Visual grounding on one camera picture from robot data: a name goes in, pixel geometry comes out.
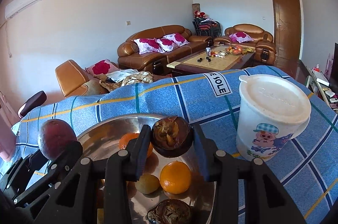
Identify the pink plastic kettle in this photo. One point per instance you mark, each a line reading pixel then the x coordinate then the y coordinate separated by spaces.
pixel 7 137

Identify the brown leather armchair near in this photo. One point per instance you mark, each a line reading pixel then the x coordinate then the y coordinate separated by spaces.
pixel 75 81

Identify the brown leather armchair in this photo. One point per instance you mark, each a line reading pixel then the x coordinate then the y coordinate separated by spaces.
pixel 249 35
pixel 75 81

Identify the blue plaid table cloth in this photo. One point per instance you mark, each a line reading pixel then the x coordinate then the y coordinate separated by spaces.
pixel 306 166

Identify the wooden coffee table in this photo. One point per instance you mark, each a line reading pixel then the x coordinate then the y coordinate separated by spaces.
pixel 217 58

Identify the red flower cushion near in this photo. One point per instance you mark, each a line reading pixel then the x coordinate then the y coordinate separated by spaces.
pixel 102 67

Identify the purple passion fruit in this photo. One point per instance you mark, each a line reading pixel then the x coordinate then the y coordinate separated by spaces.
pixel 54 136

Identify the white cartoon plastic mug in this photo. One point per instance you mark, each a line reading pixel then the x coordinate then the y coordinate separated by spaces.
pixel 272 112

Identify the brown leather armchair far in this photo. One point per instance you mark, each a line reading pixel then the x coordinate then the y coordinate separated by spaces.
pixel 249 35

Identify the dark stool seat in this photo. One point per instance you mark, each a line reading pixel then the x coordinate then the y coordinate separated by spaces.
pixel 36 100

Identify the large orange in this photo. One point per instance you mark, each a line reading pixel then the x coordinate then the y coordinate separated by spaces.
pixel 175 177

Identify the brown leather three-seat sofa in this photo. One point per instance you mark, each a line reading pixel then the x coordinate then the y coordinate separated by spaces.
pixel 152 49

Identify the small yellow-green fruit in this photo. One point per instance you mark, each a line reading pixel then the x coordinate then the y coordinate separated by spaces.
pixel 147 184

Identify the brown wooden door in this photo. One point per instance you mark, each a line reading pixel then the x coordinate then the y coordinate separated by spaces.
pixel 287 28

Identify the red flower cushion far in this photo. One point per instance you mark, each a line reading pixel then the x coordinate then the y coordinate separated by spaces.
pixel 240 37

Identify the dark brown mangosteen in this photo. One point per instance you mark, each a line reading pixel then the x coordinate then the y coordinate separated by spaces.
pixel 171 136

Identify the stacked dark chairs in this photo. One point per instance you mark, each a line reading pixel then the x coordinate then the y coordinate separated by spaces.
pixel 204 25

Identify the red flower cushion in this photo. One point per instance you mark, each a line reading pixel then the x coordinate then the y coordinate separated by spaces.
pixel 240 37
pixel 102 67

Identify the orange tangerine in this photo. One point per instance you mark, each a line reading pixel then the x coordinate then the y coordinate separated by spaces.
pixel 124 140

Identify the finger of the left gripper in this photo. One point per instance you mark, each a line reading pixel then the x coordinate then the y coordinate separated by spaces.
pixel 18 175
pixel 61 164

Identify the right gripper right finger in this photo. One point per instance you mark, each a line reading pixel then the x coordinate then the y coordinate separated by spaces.
pixel 265 198

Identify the black television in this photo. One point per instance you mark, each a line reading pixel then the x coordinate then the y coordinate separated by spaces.
pixel 334 72

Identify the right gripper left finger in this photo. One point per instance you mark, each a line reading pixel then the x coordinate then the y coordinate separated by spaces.
pixel 121 167

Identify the stainless steel plate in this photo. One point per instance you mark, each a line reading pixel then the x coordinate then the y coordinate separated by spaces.
pixel 102 140

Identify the white wall air conditioner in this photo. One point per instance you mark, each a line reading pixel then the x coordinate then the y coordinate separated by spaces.
pixel 17 6

